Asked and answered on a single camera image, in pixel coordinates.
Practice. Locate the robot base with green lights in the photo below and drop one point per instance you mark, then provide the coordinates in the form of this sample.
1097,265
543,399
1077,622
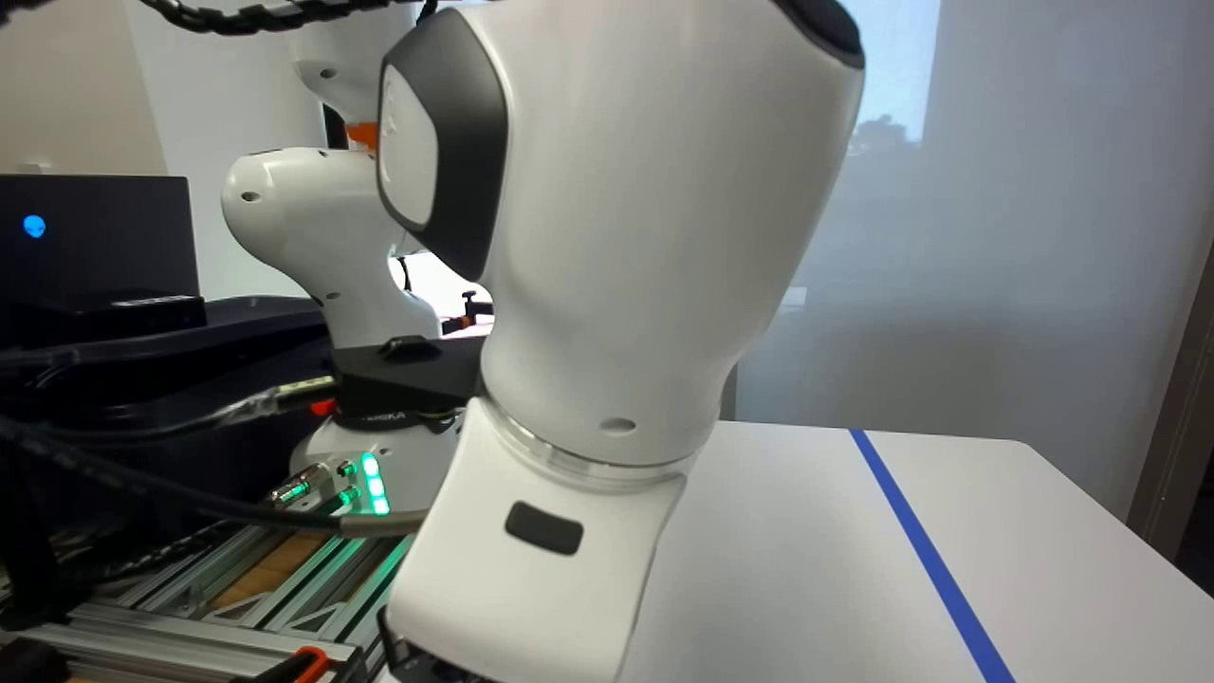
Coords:
365,477

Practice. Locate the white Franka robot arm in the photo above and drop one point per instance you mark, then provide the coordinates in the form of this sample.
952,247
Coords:
632,251

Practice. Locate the blue tape strip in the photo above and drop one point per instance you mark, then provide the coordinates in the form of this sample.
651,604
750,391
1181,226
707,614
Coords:
929,557

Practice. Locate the orange and black clamp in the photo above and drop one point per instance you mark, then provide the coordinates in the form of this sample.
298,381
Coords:
304,662

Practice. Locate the black monitor with blue light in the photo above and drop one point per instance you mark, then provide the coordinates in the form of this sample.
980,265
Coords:
97,242

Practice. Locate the aluminium extrusion rail frame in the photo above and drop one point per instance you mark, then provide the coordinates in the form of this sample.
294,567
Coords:
241,581

